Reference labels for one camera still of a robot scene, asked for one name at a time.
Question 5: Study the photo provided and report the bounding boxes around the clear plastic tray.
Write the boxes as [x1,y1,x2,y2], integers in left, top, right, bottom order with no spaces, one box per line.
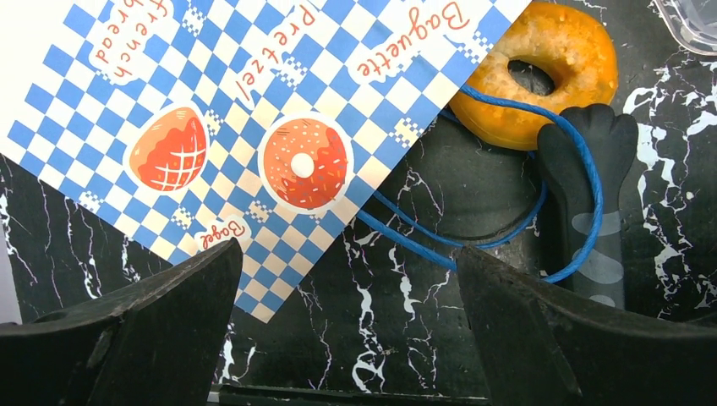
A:
[654,0,716,57]

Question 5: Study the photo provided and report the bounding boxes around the round yellow fake bun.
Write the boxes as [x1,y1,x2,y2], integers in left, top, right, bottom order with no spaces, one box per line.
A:
[449,2,619,151]

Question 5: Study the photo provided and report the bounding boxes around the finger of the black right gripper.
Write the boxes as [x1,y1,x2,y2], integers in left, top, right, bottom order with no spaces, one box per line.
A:
[536,103,640,310]

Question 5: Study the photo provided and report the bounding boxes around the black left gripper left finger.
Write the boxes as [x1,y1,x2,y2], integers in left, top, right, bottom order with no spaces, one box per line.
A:
[1,239,243,405]

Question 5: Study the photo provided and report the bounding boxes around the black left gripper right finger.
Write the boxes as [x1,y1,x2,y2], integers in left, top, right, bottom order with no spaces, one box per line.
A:
[457,247,716,405]

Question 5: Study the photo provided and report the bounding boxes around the checkered paper bread bag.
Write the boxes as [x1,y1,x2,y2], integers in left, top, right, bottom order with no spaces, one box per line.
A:
[1,1,539,321]

